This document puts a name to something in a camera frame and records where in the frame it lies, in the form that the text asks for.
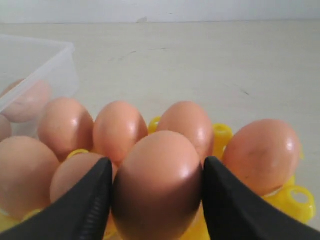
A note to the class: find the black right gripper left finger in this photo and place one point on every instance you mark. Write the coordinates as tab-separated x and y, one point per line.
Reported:
81	214

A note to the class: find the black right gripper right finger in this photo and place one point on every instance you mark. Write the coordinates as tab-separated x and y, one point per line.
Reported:
233	212

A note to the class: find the clear plastic bin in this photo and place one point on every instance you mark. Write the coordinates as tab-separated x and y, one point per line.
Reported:
24	61

